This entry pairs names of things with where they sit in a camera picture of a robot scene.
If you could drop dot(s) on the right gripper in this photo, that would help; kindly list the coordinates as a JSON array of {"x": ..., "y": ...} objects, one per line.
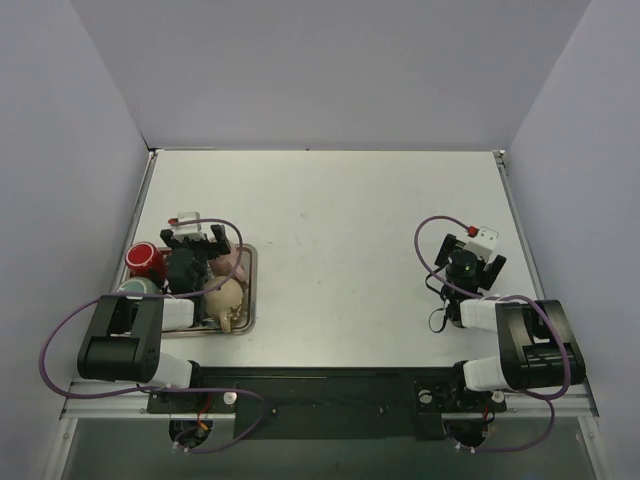
[{"x": 447, "y": 248}]

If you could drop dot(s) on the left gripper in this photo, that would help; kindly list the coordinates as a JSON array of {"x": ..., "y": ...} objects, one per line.
[{"x": 192, "y": 245}]

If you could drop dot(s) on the pink mug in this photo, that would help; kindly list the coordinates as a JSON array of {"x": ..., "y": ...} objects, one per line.
[{"x": 224, "y": 265}]

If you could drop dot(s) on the red mug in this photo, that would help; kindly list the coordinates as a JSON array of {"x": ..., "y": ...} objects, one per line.
[{"x": 144, "y": 259}]

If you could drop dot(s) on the beige mug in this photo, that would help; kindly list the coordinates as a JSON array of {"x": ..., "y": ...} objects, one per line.
[{"x": 223, "y": 304}]

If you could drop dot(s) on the green mug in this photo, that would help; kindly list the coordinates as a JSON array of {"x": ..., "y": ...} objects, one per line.
[{"x": 137, "y": 288}]

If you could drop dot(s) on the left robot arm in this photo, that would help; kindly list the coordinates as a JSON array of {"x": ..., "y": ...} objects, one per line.
[{"x": 123, "y": 339}]

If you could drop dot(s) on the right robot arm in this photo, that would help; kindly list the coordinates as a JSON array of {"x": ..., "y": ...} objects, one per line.
[{"x": 536, "y": 345}]

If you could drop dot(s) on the metal tray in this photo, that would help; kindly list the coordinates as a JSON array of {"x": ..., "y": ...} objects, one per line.
[{"x": 247, "y": 300}]

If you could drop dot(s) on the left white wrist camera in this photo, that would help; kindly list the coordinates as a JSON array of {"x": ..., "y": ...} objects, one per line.
[{"x": 187, "y": 226}]

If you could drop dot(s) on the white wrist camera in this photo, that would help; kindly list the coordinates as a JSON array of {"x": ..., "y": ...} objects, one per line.
[
  {"x": 187, "y": 226},
  {"x": 482, "y": 242}
]

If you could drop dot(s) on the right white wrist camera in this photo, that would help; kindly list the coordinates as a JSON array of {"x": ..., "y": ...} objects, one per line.
[{"x": 482, "y": 242}]

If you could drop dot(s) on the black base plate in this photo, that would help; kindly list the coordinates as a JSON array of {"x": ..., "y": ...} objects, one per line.
[{"x": 331, "y": 403}]

